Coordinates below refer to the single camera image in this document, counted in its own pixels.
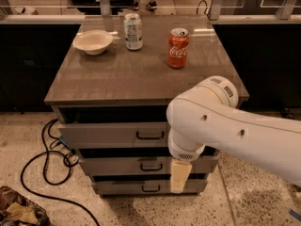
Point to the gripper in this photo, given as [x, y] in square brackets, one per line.
[184, 153]

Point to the grey top drawer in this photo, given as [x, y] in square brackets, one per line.
[115, 135]

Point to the grey drawer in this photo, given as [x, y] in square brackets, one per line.
[142, 165]
[115, 135]
[150, 187]

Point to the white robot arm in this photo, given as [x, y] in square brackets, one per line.
[207, 115]

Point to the grey bottom drawer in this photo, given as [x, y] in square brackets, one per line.
[150, 187]

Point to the grey middle drawer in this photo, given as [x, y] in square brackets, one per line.
[142, 165]

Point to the grey drawer cabinet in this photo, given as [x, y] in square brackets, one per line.
[135, 86]

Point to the red coca-cola can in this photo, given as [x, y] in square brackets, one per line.
[178, 42]

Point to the silver soda can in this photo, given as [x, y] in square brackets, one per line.
[133, 31]

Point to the white bowl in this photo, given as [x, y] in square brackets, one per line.
[93, 42]

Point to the basket with cloths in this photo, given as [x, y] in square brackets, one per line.
[17, 210]

